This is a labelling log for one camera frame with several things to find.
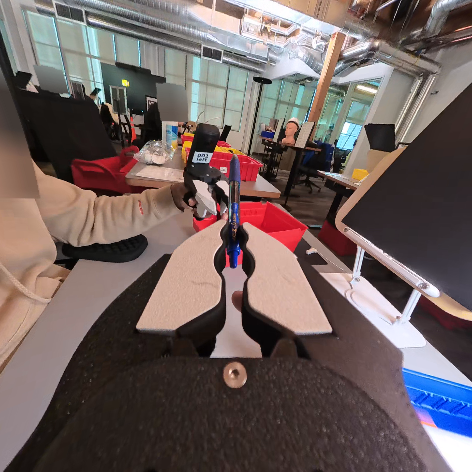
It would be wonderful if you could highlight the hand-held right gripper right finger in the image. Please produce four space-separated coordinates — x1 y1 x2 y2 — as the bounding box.
241 221 333 336

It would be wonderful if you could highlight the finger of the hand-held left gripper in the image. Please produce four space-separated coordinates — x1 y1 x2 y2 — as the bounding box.
216 180 230 216
193 179 219 219

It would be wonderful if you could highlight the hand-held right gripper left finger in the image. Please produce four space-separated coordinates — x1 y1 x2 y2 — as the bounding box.
136 220 227 336

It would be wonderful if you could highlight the blue ballpoint pen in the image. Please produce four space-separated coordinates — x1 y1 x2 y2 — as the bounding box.
227 154 243 270

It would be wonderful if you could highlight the red storage bin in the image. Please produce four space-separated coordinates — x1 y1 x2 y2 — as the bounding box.
192 201 309 267

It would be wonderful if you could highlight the blue storage bin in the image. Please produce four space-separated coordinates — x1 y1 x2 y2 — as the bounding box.
402 368 472 439

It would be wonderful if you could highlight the person's left hand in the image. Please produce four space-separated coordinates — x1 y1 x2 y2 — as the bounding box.
171 182 198 214

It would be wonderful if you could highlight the red parts bin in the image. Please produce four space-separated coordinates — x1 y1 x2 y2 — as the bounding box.
184 147 264 183
180 133 232 148

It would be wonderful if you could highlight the yellow parts bin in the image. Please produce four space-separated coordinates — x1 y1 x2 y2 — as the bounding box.
181 140 246 163

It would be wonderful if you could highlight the wooden edged table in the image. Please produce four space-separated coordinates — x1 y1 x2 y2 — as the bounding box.
125 158 281 200
316 170 361 231

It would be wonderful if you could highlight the white blue canister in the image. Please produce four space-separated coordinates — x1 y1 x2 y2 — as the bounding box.
162 120 180 150

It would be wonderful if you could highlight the clear plastic bag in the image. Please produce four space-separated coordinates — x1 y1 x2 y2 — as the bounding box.
133 140 176 165

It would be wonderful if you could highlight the paper sheet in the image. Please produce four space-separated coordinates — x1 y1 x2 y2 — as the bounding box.
134 166 185 182

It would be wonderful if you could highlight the standing desk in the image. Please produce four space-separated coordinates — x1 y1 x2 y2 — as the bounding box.
258 136 322 209

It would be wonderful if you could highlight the red tote bag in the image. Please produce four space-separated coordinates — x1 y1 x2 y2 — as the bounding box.
418 295 472 330
318 220 357 257

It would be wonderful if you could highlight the black floor lamp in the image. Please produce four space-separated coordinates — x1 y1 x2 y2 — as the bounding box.
247 77 273 156

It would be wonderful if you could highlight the mannequin head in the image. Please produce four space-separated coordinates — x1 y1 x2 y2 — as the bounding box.
281 117 301 145

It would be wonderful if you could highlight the black office chair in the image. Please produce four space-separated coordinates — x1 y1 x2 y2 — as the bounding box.
15 88 118 185
298 142 334 195

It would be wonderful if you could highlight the white sign board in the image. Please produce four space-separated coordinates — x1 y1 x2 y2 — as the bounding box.
294 121 316 149

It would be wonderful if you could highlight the white metal stand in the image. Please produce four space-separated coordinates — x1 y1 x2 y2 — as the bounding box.
341 226 441 349

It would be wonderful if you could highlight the red plastic bin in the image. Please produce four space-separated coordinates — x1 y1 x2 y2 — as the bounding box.
71 146 141 195

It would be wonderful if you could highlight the wooden column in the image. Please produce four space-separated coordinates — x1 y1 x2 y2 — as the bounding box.
308 31 347 126

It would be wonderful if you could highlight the person's beige hoodie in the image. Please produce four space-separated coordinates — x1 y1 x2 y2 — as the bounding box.
0 197 72 371

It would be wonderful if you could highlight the black wall panel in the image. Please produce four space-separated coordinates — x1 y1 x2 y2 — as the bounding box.
100 62 167 116

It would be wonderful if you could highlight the silver ventilation duct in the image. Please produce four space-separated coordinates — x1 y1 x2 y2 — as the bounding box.
343 0 472 74
85 0 281 74

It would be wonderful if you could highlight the black screen wooden frame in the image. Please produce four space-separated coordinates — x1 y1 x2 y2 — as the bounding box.
335 83 472 312

